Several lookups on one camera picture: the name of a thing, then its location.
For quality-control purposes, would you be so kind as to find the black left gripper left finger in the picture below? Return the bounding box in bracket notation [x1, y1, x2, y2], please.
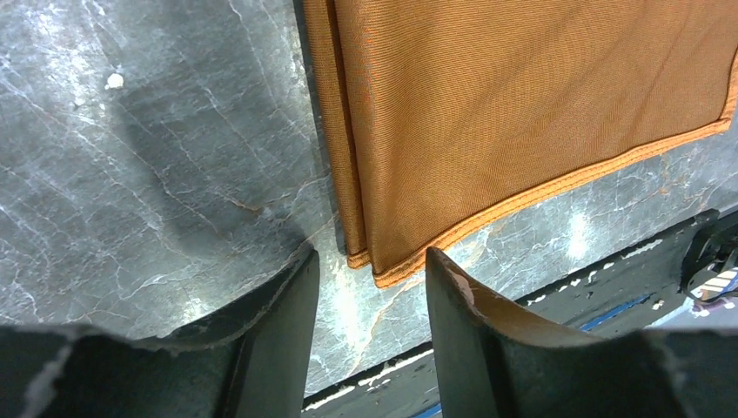
[1, 250, 320, 417]

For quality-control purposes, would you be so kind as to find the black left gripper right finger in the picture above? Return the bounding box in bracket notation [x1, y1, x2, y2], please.
[426, 247, 737, 417]

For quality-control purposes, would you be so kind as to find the orange cloth napkin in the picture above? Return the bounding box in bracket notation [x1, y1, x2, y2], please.
[303, 0, 737, 288]

